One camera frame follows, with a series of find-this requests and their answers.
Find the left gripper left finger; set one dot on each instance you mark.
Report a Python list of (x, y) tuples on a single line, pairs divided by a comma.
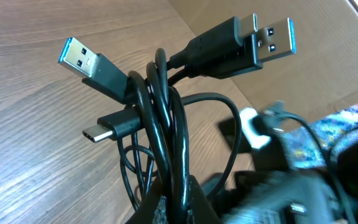
[(153, 208)]

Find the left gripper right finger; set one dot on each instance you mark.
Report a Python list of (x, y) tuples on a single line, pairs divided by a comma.
[(201, 211)]

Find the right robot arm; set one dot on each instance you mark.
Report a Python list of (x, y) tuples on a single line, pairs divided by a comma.
[(294, 196)]

